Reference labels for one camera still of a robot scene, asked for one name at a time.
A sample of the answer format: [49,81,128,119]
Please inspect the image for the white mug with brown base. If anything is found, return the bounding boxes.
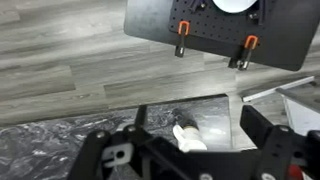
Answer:
[171,110,208,154]

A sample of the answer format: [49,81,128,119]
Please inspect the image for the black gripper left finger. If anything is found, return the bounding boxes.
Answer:
[66,105,201,180]

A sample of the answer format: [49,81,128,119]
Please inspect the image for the black cart table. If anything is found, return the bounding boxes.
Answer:
[123,0,320,72]

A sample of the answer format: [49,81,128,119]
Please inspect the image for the black perforated breadboard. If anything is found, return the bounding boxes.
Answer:
[168,0,279,52]

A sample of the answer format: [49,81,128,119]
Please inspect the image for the orange bar clamp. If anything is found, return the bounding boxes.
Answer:
[174,20,191,58]
[228,34,259,71]

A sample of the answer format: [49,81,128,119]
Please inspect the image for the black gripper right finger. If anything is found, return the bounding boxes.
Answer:
[239,104,320,180]

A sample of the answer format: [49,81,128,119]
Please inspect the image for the white round object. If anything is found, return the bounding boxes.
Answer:
[212,0,259,14]

